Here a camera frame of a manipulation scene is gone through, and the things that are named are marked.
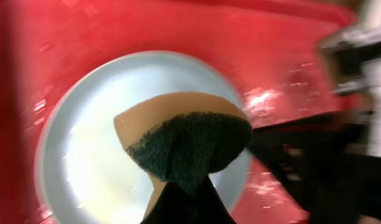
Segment green yellow sponge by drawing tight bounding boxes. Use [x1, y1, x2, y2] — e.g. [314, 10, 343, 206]
[112, 91, 253, 195]

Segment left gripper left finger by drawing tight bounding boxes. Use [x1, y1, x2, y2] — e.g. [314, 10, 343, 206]
[140, 183, 190, 224]

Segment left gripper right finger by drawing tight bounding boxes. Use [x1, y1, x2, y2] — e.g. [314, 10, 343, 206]
[190, 176, 236, 224]

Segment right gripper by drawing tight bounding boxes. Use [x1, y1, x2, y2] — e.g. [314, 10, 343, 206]
[250, 19, 381, 223]

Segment red plastic tray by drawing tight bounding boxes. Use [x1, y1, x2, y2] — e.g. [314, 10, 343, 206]
[0, 1, 358, 223]

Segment light blue plate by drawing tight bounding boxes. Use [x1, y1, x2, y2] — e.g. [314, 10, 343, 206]
[35, 51, 243, 224]

